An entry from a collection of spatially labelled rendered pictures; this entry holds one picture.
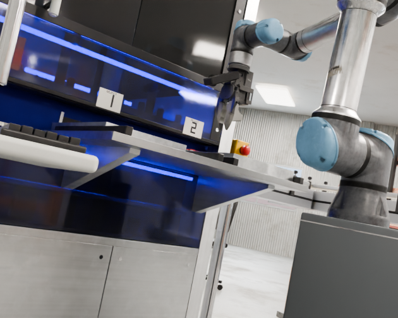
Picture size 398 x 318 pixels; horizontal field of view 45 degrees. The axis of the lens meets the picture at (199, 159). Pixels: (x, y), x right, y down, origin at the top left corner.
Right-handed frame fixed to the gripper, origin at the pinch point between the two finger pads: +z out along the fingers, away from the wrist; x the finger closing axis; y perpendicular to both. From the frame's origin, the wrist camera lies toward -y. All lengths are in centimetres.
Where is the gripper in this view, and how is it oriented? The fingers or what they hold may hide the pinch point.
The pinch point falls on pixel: (222, 125)
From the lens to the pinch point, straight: 155.0
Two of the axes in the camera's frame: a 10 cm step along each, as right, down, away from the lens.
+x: -5.5, -0.2, 8.4
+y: 8.1, 2.1, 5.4
